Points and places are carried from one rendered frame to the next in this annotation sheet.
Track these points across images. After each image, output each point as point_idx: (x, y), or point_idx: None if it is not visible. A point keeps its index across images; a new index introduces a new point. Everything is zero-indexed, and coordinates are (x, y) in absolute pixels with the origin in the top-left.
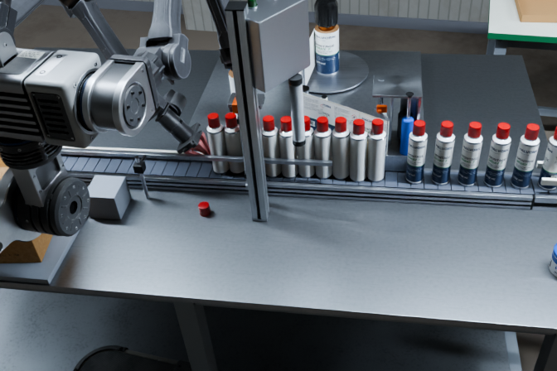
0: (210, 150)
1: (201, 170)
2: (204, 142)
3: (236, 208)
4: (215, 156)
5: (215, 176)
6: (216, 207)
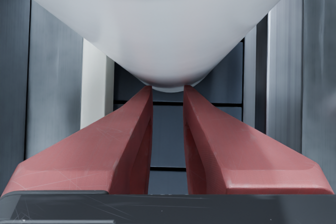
0: (194, 75)
1: (182, 156)
2: (134, 143)
3: None
4: (293, 5)
5: (233, 68)
6: (334, 58)
